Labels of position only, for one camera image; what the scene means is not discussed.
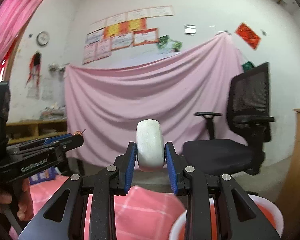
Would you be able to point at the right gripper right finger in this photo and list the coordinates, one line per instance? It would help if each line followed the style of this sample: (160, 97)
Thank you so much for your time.
(175, 167)

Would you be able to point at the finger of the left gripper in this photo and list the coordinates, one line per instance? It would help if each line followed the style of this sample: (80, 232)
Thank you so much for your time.
(57, 138)

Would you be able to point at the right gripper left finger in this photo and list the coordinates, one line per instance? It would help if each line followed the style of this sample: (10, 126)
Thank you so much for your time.
(125, 164)

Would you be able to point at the white oval eraser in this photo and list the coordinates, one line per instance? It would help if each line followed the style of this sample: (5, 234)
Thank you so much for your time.
(150, 146)

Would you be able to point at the left hand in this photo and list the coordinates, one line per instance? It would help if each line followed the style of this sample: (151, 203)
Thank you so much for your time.
(25, 203)

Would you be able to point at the stack of papers on shelf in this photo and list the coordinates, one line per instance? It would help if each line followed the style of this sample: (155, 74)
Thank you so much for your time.
(54, 112)

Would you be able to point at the wooden shelf unit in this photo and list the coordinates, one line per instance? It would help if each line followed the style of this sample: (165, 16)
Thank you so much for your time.
(23, 131)

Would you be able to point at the blue cardboard box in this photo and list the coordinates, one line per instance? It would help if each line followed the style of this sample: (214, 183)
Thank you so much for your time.
(47, 175)

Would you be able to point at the pink plaid tablecloth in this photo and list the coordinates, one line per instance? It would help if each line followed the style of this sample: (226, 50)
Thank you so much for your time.
(141, 214)

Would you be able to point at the pink hanging cloth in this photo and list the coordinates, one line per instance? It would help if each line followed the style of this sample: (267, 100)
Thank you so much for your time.
(107, 104)

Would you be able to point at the black mesh office chair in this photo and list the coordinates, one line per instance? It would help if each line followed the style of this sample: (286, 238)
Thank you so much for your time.
(247, 115)

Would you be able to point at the wooden counter cabinet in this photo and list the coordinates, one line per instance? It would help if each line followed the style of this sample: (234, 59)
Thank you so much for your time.
(289, 198)

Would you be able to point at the pink window curtain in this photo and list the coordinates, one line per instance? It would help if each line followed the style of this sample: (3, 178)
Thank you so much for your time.
(14, 17)

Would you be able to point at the red tassel wall ornament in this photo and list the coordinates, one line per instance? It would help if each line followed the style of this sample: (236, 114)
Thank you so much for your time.
(34, 68)

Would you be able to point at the round wall clock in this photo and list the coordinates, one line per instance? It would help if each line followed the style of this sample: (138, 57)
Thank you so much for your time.
(43, 38)

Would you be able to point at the green poster on wall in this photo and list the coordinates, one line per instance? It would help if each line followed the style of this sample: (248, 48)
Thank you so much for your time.
(167, 45)

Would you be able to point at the green wall sign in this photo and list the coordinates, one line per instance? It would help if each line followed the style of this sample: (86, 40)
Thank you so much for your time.
(247, 66)

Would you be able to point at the certificates on wall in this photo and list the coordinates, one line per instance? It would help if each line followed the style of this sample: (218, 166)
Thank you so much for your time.
(124, 30)

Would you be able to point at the red paper wall decoration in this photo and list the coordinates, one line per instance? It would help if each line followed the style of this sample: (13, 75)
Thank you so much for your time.
(248, 35)

